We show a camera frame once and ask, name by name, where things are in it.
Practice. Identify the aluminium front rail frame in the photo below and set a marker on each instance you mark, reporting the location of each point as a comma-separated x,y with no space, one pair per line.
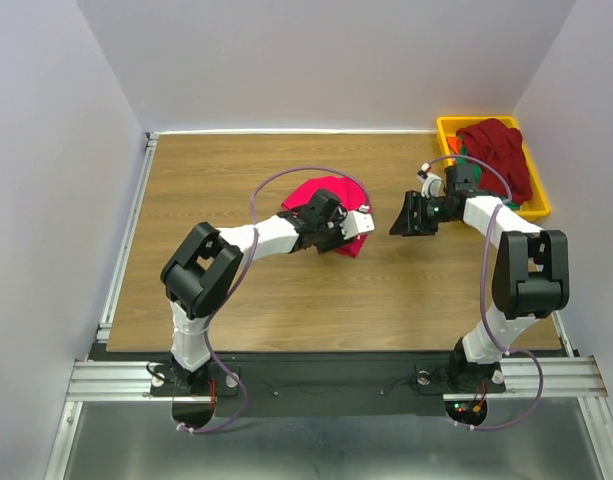
124,418

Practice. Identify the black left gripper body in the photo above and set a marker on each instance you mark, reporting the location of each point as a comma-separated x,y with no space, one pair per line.
330,234

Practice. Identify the orange t shirt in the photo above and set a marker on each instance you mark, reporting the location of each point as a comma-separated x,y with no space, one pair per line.
454,144

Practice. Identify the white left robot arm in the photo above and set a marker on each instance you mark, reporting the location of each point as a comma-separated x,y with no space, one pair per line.
201,273

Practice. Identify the aluminium right side rail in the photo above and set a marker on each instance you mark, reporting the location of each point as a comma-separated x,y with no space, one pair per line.
570,349

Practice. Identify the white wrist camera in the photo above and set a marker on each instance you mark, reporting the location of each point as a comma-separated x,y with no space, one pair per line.
432,184
356,223

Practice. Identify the yellow plastic bin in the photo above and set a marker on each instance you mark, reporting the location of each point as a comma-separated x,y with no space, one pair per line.
533,210

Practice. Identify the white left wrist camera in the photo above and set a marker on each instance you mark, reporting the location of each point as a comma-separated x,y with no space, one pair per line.
356,223

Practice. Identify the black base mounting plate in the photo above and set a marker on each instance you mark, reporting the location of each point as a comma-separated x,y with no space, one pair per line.
327,384

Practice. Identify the green t shirt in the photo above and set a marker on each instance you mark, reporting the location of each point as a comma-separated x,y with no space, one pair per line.
482,166

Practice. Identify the pink t shirt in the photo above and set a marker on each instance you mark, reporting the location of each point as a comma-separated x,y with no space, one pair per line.
326,200

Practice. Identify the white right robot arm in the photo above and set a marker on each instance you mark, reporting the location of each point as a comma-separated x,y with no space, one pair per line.
528,282

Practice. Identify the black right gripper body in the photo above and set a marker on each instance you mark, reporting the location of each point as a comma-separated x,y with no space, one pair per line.
429,212

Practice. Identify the dark red t shirt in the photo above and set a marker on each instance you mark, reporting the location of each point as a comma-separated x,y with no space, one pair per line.
500,147

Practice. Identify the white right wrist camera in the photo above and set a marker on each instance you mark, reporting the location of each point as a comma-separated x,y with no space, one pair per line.
432,184

